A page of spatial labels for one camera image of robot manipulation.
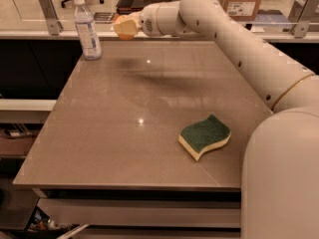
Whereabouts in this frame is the orange fruit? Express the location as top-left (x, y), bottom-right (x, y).
top-left (118, 34), bottom-right (135, 41)

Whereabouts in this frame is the metal glass bracket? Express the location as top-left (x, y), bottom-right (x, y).
top-left (291, 0), bottom-right (319, 38)
top-left (38, 0), bottom-right (63, 36)

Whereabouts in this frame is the right metal glass bracket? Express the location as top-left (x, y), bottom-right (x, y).
top-left (291, 0), bottom-right (319, 38)

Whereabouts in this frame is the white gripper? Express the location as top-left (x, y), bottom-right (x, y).
top-left (113, 3), bottom-right (163, 37)

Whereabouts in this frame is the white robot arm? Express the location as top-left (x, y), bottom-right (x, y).
top-left (114, 0), bottom-right (319, 239)

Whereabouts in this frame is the grey table drawer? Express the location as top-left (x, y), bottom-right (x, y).
top-left (38, 198), bottom-right (241, 228)

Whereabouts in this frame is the left metal glass bracket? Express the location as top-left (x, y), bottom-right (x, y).
top-left (38, 0), bottom-right (63, 36)

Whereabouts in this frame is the green and yellow sponge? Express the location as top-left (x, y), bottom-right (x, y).
top-left (178, 115), bottom-right (231, 161)

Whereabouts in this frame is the clear plastic water bottle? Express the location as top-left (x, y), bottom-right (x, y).
top-left (73, 0), bottom-right (102, 60)

